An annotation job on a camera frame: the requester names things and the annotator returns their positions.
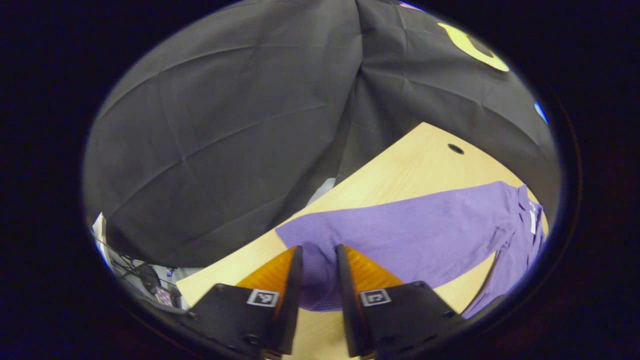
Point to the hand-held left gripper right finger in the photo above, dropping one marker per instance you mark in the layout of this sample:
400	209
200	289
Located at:
352	310

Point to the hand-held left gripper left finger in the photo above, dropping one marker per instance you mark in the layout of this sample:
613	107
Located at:
290	310

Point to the purple shirt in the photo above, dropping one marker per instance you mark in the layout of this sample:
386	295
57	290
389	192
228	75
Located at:
410	235

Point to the black backdrop cloth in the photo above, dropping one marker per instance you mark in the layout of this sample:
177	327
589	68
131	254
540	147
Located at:
225	150

